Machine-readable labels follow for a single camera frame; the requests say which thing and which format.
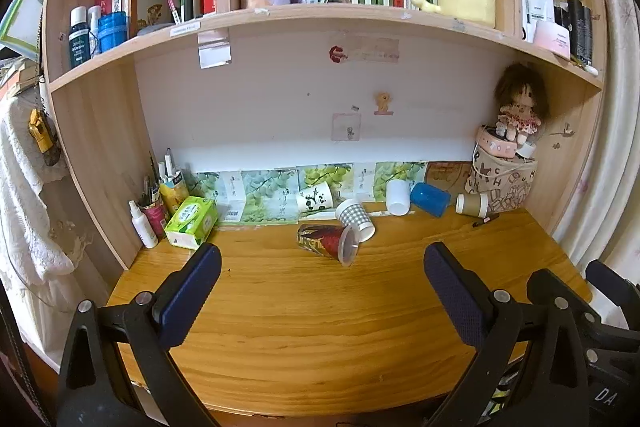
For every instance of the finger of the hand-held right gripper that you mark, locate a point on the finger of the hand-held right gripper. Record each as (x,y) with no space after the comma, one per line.
(612,282)

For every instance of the small white bottle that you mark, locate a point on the small white bottle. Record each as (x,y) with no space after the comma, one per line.
(94,32)

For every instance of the wooden bookshelf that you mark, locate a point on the wooden bookshelf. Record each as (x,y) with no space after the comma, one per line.
(95,122)

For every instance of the red patterned paper cup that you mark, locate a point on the red patterned paper cup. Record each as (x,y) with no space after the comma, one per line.
(320,241)

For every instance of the brown printed card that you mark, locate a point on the brown printed card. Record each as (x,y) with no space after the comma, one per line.
(447,174)

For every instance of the white marker pen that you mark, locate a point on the white marker pen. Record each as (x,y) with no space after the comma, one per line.
(162,172)
(170,164)

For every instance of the pink striped stick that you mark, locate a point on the pink striped stick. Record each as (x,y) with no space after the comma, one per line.
(171,4)

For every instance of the bear wall sticker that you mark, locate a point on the bear wall sticker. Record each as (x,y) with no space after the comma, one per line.
(383,103)

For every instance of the pink round box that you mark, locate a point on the pink round box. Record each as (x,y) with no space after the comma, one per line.
(495,144)

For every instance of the yellow hanging charm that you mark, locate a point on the yellow hanging charm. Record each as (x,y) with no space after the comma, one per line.
(40,132)

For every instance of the clear plastic tape flap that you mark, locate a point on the clear plastic tape flap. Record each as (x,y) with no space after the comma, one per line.
(215,49)

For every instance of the white lace cloth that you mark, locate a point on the white lace cloth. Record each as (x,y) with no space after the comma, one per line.
(25,207)

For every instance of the dark pen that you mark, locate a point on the dark pen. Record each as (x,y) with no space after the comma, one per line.
(485,221)

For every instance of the leaf printed tea box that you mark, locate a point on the leaf printed tea box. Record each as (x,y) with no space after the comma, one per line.
(400,171)
(267,197)
(327,174)
(217,197)

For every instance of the small drawing note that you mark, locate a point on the small drawing note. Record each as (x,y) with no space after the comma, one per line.
(347,127)

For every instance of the pale floral curtain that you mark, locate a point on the pale floral curtain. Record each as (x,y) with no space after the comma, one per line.
(617,132)

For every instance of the panda print paper cup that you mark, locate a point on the panda print paper cup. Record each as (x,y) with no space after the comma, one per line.
(315,199)

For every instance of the pink white jar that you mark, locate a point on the pink white jar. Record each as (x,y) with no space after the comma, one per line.
(552,37)

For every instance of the letter print fabric bag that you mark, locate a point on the letter print fabric bag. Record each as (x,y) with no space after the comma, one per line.
(505,187)

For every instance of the blue plastic jar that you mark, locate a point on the blue plastic jar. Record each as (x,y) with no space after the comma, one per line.
(112,32)

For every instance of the grey checkered paper cup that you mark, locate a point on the grey checkered paper cup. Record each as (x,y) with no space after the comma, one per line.
(352,217)

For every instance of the blue plastic cup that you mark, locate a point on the blue plastic cup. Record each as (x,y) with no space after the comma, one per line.
(430,199)

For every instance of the green tissue pack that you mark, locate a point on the green tissue pack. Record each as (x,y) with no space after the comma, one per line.
(192,222)

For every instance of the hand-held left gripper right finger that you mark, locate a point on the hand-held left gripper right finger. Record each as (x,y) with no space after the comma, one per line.
(457,292)

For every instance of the brown and white paper cup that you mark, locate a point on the brown and white paper cup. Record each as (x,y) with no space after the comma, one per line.
(472,204)

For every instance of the plain white cup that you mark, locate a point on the plain white cup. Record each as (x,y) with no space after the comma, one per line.
(398,197)

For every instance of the red pen holder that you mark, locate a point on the red pen holder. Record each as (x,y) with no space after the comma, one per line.
(155,217)

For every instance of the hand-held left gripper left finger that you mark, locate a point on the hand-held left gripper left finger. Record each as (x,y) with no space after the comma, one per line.
(187,287)

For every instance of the white spray bottle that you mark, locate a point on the white spray bottle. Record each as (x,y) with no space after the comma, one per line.
(145,227)

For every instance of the black cosmetic bottles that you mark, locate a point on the black cosmetic bottles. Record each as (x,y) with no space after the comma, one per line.
(580,27)

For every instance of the dark green bottle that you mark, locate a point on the dark green bottle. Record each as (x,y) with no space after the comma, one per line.
(79,42)

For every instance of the brown haired rag doll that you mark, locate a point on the brown haired rag doll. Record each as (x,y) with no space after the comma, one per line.
(520,104)

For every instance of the red wall sticker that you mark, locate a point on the red wall sticker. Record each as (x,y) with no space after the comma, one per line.
(337,54)

